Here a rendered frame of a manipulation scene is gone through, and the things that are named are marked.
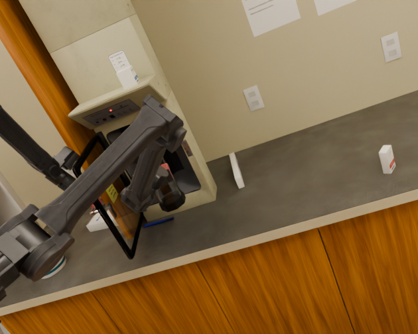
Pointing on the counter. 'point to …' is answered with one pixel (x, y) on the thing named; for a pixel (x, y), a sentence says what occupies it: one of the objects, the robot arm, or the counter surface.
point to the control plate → (111, 112)
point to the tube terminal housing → (72, 75)
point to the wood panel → (38, 69)
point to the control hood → (117, 96)
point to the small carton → (127, 77)
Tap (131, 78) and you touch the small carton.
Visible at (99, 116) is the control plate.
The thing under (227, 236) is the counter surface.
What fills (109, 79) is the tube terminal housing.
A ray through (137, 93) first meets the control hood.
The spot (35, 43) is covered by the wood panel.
